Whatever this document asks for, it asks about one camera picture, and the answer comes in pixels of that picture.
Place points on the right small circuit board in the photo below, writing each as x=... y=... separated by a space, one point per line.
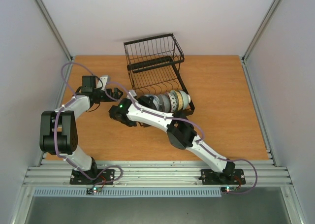
x=229 y=189

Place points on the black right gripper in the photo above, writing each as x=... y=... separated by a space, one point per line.
x=149 y=102

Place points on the black wire dish rack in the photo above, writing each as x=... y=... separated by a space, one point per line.
x=153 y=66

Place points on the grey slotted cable duct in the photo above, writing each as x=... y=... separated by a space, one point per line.
x=115 y=192

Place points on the small circuit board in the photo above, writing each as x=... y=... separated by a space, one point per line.
x=229 y=189
x=94 y=190

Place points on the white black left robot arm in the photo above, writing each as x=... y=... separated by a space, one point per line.
x=58 y=129

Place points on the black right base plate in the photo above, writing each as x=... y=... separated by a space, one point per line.
x=209 y=177

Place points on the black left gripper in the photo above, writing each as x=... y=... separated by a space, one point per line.
x=116 y=93

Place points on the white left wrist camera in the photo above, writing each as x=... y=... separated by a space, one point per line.
x=102 y=81

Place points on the left small circuit board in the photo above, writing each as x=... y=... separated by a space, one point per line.
x=94 y=190

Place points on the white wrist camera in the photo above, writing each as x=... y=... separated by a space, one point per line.
x=102 y=81
x=132 y=94

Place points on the pale green glazed bowl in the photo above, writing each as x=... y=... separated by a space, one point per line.
x=186 y=99

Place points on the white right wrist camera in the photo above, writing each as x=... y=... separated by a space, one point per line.
x=132 y=94

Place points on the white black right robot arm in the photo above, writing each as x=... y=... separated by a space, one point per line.
x=180 y=131

